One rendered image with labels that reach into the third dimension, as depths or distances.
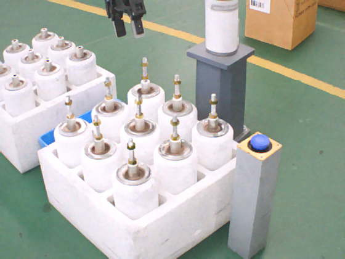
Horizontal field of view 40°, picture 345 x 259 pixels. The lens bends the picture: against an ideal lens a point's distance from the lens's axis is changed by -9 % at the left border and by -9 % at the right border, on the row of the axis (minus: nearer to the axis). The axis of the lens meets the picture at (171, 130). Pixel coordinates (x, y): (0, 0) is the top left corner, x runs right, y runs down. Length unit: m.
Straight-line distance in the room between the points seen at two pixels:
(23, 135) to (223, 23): 0.65
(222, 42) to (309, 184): 0.47
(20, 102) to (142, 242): 0.59
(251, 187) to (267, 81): 0.91
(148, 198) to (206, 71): 0.50
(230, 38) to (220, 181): 0.42
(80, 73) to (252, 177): 0.70
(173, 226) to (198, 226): 0.10
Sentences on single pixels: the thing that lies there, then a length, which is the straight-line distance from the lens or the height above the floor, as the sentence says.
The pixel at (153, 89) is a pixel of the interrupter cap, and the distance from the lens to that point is 1.34.
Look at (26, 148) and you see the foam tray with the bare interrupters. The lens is 1.49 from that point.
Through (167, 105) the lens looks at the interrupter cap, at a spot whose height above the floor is 0.25.
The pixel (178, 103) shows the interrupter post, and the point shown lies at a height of 0.27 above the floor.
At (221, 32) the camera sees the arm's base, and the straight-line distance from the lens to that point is 1.37.
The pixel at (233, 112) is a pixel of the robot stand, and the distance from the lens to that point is 1.49.
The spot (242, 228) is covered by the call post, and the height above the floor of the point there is 0.10.
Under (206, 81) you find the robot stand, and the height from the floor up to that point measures 0.22.
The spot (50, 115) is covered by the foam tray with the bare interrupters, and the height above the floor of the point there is 0.15.
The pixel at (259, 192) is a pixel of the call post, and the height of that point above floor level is 0.22.
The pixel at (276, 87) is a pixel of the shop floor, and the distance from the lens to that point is 1.88.
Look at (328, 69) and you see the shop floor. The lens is 2.08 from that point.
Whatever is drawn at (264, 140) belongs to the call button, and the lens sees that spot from 1.03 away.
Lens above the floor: 0.93
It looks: 35 degrees down
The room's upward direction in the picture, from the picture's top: 1 degrees counter-clockwise
